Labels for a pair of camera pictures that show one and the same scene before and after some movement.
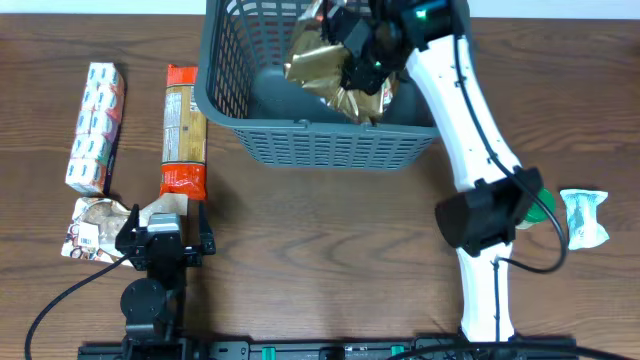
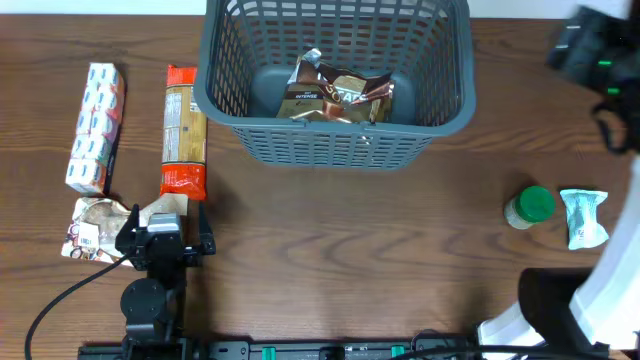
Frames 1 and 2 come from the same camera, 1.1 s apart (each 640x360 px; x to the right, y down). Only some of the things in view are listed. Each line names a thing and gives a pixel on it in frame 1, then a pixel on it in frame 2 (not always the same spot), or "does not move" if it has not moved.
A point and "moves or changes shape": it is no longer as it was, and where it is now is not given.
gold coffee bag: x=318 y=67 moves or changes shape
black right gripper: x=353 y=36 -> x=571 y=46
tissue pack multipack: x=90 y=164 does not move
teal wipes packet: x=581 y=212 does not move
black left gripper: x=163 y=251 does not move
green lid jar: x=537 y=213 does not move
